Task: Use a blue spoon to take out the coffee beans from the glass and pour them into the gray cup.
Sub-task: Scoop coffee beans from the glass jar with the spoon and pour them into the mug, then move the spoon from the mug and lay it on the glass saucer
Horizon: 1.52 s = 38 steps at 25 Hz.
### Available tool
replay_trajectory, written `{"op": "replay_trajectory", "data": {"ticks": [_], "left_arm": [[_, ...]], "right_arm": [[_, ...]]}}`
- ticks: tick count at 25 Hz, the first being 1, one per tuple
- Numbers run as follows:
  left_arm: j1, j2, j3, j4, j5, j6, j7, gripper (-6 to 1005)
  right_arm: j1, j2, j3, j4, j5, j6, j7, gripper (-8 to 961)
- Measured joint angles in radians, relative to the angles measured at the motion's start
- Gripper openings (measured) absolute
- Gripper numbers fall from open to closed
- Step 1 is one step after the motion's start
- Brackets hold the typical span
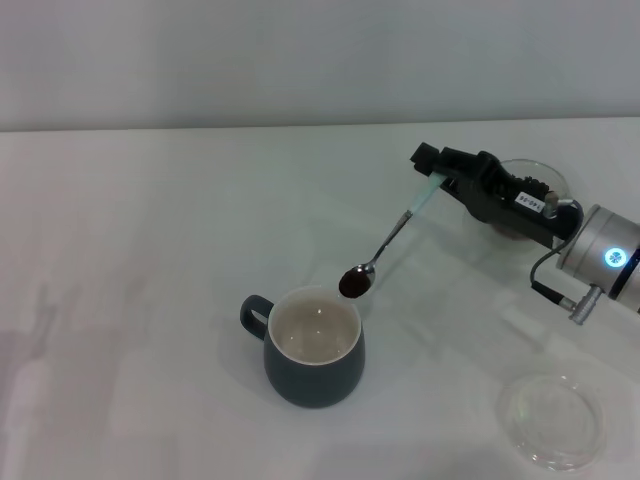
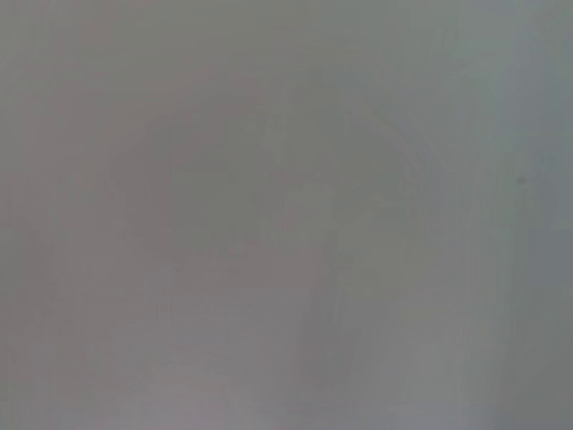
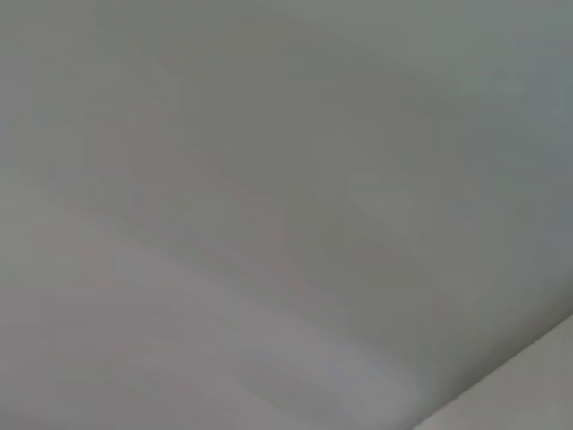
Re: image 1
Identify silver cable connector plug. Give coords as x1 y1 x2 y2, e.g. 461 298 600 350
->
567 282 608 326

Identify clear glass saucer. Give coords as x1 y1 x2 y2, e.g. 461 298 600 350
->
462 199 544 262

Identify thin grey cable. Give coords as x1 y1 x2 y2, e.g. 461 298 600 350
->
529 237 577 312

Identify small portion of coffee beans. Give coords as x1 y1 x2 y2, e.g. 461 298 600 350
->
338 268 374 300

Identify small clear glass dish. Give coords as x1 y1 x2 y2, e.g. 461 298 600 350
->
496 372 609 472

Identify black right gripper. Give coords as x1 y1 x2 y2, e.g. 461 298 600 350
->
409 142 585 250

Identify dark blue-grey ceramic mug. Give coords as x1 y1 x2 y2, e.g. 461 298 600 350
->
238 284 367 410

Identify steel spoon with blue handle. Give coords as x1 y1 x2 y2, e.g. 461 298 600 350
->
338 172 447 300

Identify clear double-wall glass cup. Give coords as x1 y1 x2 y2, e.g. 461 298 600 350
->
497 158 572 239

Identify heap of coffee beans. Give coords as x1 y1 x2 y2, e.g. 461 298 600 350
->
492 174 551 240

